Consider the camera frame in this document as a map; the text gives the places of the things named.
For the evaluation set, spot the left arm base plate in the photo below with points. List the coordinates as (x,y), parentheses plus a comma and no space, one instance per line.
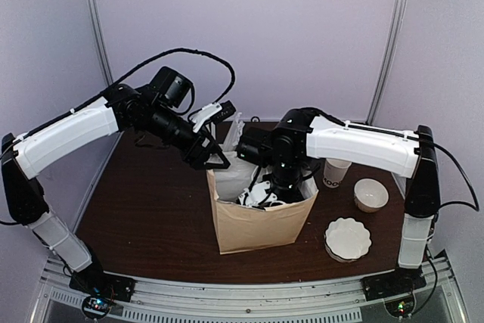
(101,284)

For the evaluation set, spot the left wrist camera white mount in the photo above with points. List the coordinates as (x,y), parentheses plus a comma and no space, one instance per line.
(212,113)

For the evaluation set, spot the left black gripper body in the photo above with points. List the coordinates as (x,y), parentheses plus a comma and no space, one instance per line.
(191,158)

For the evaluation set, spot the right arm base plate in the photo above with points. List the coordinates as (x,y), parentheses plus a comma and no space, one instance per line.
(389,284)

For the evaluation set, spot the aluminium front rail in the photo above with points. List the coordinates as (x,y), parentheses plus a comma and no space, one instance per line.
(336,300)

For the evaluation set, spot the white round bowl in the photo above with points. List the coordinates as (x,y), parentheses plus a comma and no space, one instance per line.
(370,195)

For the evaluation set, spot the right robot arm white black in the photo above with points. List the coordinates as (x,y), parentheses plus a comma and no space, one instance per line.
(308,133)

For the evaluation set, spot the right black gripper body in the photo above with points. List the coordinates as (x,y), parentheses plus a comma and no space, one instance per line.
(293,181)

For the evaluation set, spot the left aluminium corner post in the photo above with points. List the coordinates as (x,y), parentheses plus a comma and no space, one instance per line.
(99,42)

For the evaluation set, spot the brown paper bag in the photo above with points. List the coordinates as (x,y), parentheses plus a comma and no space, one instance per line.
(239,228)

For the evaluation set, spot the white scalloped dish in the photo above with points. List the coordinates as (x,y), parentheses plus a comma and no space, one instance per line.
(347,240)

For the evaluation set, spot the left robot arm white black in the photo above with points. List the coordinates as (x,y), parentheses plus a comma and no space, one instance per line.
(150,108)

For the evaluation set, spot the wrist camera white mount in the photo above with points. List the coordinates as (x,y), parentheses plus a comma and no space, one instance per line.
(261,197)
(212,113)

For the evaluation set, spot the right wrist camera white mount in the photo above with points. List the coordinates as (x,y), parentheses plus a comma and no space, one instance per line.
(261,197)

